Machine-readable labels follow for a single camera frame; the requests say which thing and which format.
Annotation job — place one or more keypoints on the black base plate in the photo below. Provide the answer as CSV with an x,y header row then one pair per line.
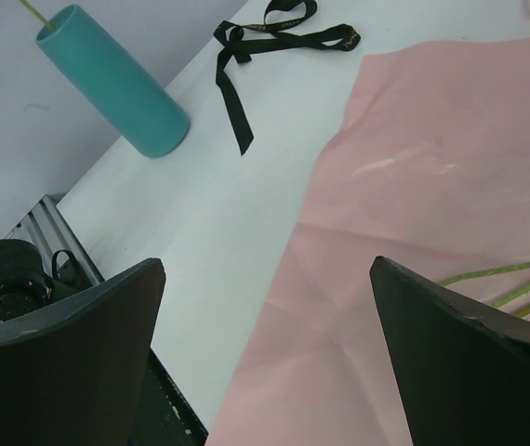
x,y
164,417

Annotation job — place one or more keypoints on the green flower stem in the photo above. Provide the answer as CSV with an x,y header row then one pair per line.
x,y
47,23

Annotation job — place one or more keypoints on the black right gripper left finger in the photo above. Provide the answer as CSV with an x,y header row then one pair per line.
x,y
71,372

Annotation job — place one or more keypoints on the aluminium frame rail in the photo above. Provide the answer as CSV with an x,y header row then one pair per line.
x,y
46,228

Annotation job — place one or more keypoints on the pink wrapping paper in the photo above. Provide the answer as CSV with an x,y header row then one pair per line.
x,y
431,168

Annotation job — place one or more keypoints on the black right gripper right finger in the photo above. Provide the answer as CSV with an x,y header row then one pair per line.
x,y
462,368

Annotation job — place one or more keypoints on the teal cylindrical vase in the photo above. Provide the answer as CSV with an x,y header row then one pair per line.
x,y
113,82

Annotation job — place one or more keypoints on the black ribbon gold lettering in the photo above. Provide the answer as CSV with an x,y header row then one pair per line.
x,y
242,42

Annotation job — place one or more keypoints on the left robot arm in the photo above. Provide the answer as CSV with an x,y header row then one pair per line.
x,y
25,286

